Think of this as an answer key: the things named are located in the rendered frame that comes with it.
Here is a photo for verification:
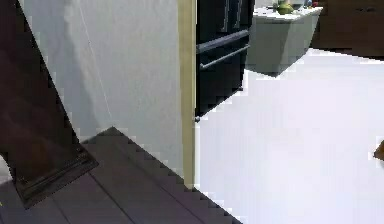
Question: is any black fridge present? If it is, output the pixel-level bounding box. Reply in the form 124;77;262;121
195;0;256;123

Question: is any grey kitchen island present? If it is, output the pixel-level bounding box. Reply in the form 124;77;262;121
245;6;324;78

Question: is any dark brown wooden cupboard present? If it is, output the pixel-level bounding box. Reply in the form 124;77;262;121
0;0;100;210

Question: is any dark brown kitchen cabinet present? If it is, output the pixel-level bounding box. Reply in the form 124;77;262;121
309;0;384;61

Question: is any brown wooden furniture corner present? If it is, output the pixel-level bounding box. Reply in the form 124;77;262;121
373;139;384;162

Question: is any grey fridge handle bar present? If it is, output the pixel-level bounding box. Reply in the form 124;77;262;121
221;0;232;33
199;44;251;71
195;29;251;55
233;0;244;30

